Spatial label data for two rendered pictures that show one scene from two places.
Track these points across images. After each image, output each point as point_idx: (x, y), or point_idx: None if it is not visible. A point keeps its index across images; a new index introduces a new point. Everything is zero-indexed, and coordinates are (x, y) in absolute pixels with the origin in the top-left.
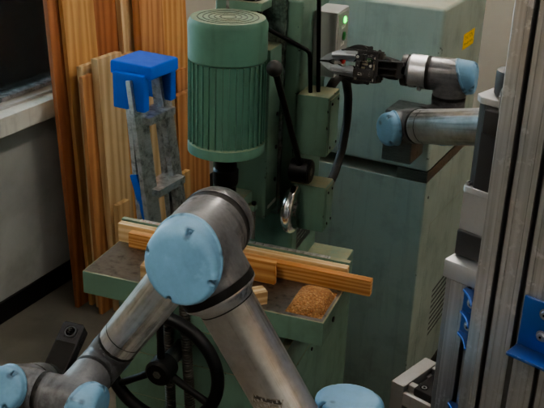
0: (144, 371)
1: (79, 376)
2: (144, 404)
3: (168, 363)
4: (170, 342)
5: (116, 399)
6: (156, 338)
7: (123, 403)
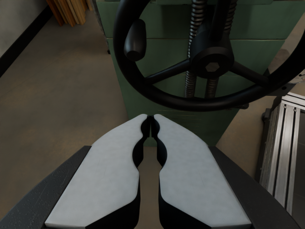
0: (182, 64)
1: None
2: (174, 96)
3: (229, 45)
4: (204, 12)
5: (119, 80)
6: (151, 19)
7: (125, 82)
